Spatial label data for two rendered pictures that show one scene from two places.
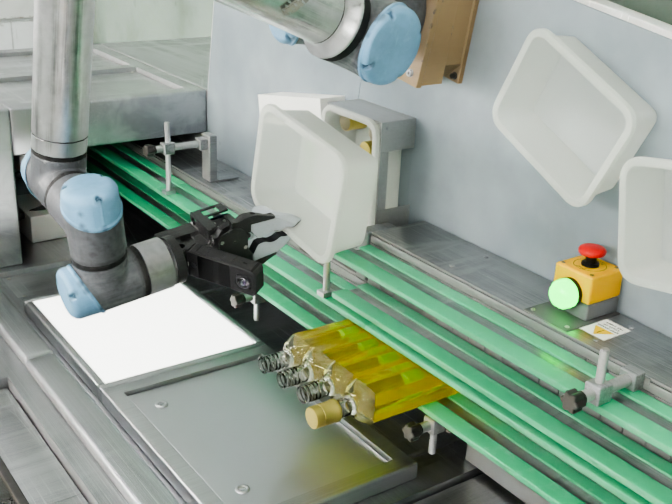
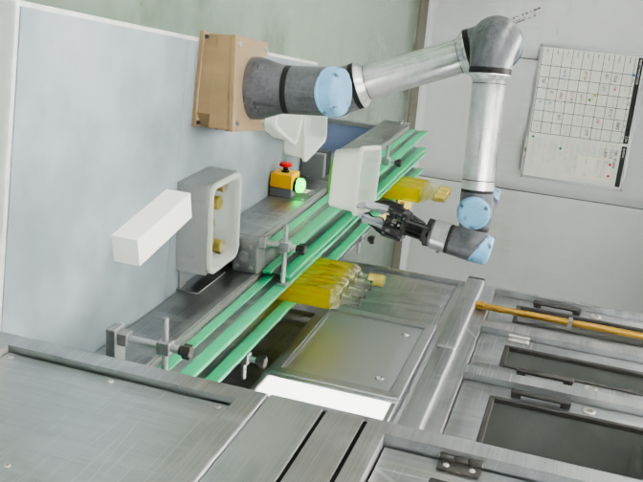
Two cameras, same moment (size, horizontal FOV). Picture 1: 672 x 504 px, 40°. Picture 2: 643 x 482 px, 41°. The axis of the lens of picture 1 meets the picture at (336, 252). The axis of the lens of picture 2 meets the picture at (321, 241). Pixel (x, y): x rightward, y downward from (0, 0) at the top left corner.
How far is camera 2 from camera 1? 3.19 m
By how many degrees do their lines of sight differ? 114
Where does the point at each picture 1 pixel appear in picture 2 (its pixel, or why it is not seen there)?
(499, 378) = (319, 233)
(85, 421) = (428, 394)
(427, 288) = (299, 226)
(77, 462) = (450, 392)
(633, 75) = not seen: hidden behind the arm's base
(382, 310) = (291, 261)
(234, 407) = (347, 358)
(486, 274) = (276, 209)
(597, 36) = not seen: hidden behind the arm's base
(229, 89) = (41, 294)
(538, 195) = (254, 162)
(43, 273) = not seen: outside the picture
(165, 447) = (411, 359)
